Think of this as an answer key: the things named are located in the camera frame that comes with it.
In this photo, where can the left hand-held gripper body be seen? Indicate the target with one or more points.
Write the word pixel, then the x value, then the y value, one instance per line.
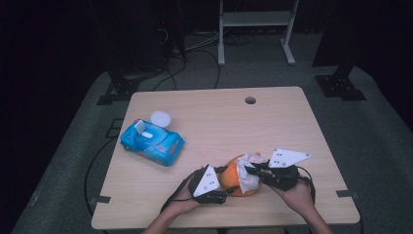
pixel 206 183

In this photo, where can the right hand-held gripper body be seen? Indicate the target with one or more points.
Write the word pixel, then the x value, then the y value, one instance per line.
pixel 282 177

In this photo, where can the orange plush toy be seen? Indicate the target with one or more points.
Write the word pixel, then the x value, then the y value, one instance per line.
pixel 229 177

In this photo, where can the white wet wipe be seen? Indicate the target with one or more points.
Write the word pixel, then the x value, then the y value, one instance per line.
pixel 246 183
pixel 147 134

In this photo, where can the blue wet wipe pack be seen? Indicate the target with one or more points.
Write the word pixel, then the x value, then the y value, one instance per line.
pixel 159 148

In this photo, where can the person's left hand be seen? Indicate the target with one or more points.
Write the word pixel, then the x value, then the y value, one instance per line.
pixel 183 203

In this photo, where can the black table edge clip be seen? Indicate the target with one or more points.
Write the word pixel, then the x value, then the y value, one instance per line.
pixel 99 199
pixel 346 193

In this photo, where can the grey round table grommet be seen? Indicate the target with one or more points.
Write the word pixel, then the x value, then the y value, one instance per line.
pixel 250 100

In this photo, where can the white round lid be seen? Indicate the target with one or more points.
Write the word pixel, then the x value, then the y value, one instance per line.
pixel 160 117

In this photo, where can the black stand with base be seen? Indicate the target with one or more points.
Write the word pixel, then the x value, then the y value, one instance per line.
pixel 341 86
pixel 123 87

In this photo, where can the black floor bracket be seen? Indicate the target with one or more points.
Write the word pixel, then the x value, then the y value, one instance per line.
pixel 114 128

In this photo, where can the white metal stand frame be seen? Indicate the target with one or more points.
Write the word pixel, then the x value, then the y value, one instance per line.
pixel 256 19

